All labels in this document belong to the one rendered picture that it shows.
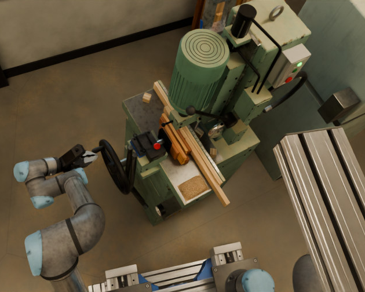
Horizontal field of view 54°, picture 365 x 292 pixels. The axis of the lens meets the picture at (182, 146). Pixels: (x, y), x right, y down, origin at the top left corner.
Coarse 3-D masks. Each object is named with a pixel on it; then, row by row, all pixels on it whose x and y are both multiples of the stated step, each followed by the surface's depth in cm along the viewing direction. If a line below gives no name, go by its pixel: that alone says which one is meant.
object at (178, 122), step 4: (172, 112) 158; (176, 112) 158; (172, 116) 158; (176, 116) 157; (180, 116) 158; (188, 116) 158; (192, 116) 159; (196, 116) 161; (200, 116) 164; (176, 120) 157; (180, 120) 157; (184, 120) 157; (188, 120) 159; (192, 120) 162; (172, 124) 162; (176, 124) 158; (180, 124) 158; (184, 124) 161; (188, 124) 164; (176, 128) 160
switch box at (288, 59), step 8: (296, 48) 130; (304, 48) 131; (280, 56) 130; (288, 56) 128; (296, 56) 128; (304, 56) 129; (280, 64) 132; (288, 64) 128; (296, 64) 130; (272, 72) 138; (280, 72) 134; (288, 72) 133; (296, 72) 138; (272, 80) 139; (280, 80) 136
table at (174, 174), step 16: (128, 112) 175; (144, 112) 175; (160, 112) 176; (144, 128) 171; (176, 160) 167; (192, 160) 168; (144, 176) 164; (176, 176) 164; (192, 176) 165; (176, 192) 161; (208, 192) 163
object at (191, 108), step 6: (186, 108) 121; (192, 108) 120; (192, 114) 121; (198, 114) 127; (204, 114) 130; (210, 114) 135; (228, 114) 153; (222, 120) 148; (228, 120) 152; (234, 120) 152; (228, 126) 154
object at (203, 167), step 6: (168, 108) 173; (168, 114) 173; (192, 144) 167; (192, 150) 166; (192, 156) 169; (198, 156) 165; (198, 162) 165; (204, 162) 164; (204, 168) 163; (204, 174) 166; (210, 174) 162; (210, 180) 162; (216, 186) 161; (216, 192) 162; (222, 192) 160; (222, 198) 159; (222, 204) 161; (228, 204) 160
